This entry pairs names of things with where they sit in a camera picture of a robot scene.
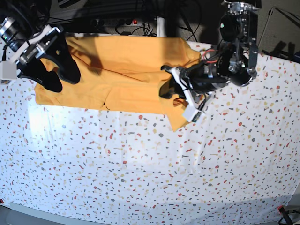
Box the orange yellow T-shirt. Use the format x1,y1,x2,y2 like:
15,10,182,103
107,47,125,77
35,36,201,130

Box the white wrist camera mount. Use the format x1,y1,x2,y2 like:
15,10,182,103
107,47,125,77
0,25,52,81
159,65,214,122

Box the white vertical pole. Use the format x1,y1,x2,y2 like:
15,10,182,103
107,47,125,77
156,17,166,38

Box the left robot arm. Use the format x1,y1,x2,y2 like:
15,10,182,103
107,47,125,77
159,0,262,98

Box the power strip with red switch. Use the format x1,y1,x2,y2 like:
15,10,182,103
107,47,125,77
90,18,143,27

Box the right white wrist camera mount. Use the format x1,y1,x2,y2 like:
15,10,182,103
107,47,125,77
0,25,52,81

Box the black cables behind table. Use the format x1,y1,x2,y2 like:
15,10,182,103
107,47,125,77
140,0,204,43

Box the red black clamp right corner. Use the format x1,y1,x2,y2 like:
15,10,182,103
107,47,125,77
277,206,293,225

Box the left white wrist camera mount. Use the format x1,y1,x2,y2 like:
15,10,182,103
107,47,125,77
159,65,214,122

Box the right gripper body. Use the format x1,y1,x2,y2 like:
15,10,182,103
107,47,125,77
14,26,65,75

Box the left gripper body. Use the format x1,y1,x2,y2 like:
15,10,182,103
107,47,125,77
179,65,216,99

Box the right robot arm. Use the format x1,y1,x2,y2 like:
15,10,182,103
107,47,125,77
0,0,81,93

